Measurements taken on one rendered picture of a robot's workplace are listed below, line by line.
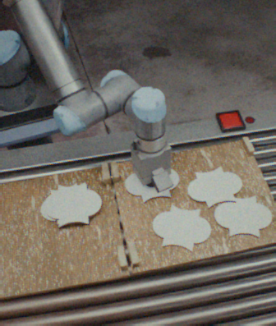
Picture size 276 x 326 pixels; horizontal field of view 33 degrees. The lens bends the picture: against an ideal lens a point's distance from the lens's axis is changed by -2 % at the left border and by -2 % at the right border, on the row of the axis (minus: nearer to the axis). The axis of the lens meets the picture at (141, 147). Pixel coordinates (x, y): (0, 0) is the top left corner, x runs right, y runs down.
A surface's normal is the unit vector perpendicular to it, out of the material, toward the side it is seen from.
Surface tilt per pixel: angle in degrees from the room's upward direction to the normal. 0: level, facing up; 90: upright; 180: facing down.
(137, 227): 0
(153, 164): 90
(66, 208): 0
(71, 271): 0
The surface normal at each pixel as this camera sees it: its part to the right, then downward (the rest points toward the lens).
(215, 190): -0.11, -0.70
